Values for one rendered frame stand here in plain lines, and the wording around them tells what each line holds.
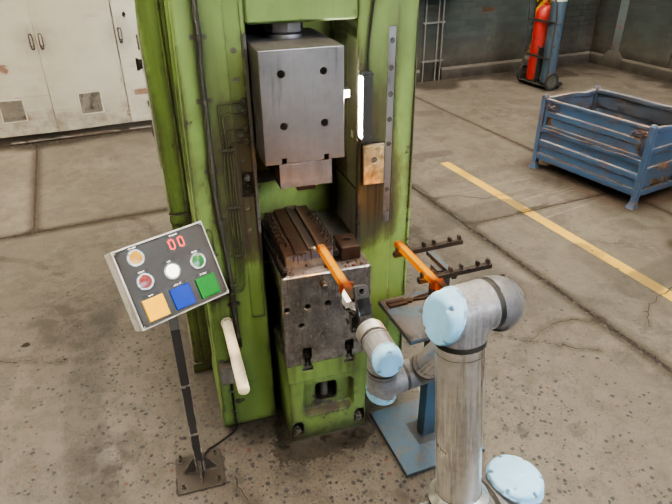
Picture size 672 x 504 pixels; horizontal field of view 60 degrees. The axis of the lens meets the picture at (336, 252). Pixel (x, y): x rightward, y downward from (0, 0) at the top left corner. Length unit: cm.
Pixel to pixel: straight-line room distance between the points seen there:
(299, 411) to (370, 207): 98
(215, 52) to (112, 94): 525
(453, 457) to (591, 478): 155
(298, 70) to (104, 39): 531
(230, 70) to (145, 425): 178
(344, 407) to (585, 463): 111
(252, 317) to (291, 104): 99
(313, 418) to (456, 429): 147
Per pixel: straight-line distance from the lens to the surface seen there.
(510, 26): 1017
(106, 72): 729
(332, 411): 279
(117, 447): 303
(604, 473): 298
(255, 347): 268
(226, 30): 213
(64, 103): 733
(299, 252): 230
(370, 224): 251
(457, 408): 136
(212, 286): 211
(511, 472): 168
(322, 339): 249
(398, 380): 176
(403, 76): 235
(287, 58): 203
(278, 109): 206
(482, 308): 125
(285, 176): 215
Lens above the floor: 212
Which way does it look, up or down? 30 degrees down
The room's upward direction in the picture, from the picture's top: 1 degrees counter-clockwise
